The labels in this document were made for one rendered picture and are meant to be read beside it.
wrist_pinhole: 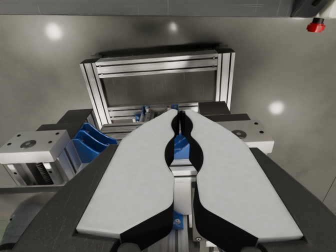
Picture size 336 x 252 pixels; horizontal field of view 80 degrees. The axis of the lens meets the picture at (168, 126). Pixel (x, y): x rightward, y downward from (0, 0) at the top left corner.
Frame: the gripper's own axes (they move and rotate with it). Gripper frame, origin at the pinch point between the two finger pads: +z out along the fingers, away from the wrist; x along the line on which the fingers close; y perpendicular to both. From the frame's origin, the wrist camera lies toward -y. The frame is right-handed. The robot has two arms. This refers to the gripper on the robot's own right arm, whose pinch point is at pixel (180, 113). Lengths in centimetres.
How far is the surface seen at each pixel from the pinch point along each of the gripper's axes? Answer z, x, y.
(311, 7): 26.7, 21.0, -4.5
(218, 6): 28.2, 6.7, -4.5
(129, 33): 123, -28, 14
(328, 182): 123, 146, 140
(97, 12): 28.2, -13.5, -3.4
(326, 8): 26.2, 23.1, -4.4
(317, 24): 42, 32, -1
